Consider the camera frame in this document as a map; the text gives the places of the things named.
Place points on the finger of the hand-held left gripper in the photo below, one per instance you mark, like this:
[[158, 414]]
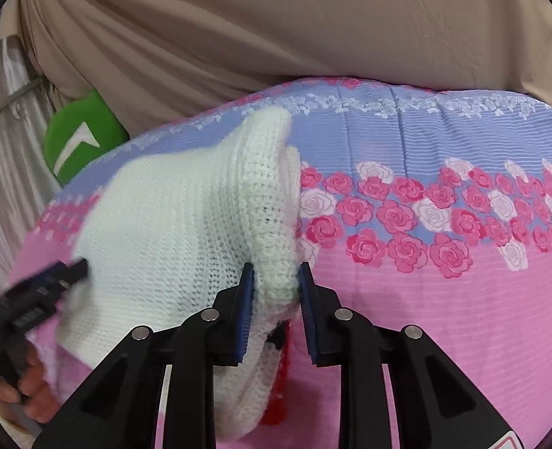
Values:
[[63, 273]]

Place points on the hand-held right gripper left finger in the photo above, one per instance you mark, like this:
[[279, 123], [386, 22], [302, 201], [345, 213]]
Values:
[[244, 318]]

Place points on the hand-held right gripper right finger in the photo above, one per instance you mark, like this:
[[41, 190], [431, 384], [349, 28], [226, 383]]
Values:
[[309, 320]]

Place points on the white knitted sweater red navy stripes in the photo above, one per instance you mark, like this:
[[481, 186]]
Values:
[[173, 224]]

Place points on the person's left hand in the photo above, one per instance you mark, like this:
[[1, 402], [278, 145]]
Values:
[[28, 388]]

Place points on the pink blue floral bedsheet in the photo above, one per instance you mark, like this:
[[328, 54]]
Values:
[[421, 266]]

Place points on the white satin curtain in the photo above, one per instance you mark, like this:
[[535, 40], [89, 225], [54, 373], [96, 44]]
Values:
[[9, 159]]

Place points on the green cushion white print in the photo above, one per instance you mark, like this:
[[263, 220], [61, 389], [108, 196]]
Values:
[[77, 138]]

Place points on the beige draped cloth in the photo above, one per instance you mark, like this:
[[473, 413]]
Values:
[[280, 32]]

